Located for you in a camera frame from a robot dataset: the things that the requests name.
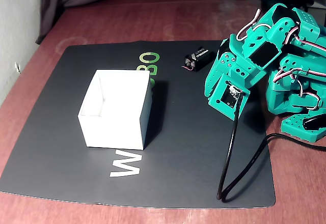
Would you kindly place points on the teal perforated base plate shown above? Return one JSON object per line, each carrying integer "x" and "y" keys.
{"x": 293, "y": 124}

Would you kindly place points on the white open cardboard box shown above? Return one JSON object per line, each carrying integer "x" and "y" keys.
{"x": 112, "y": 132}

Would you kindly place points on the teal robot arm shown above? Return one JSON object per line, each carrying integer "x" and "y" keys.
{"x": 308, "y": 30}

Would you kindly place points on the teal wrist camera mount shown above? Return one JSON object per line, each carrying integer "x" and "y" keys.
{"x": 216, "y": 101}

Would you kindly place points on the black mat with logo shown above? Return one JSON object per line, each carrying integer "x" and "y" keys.
{"x": 63, "y": 170}

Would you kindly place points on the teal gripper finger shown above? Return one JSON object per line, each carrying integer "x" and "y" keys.
{"x": 214, "y": 76}

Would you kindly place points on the small black battery pack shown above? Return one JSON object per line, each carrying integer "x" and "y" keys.
{"x": 200, "y": 58}

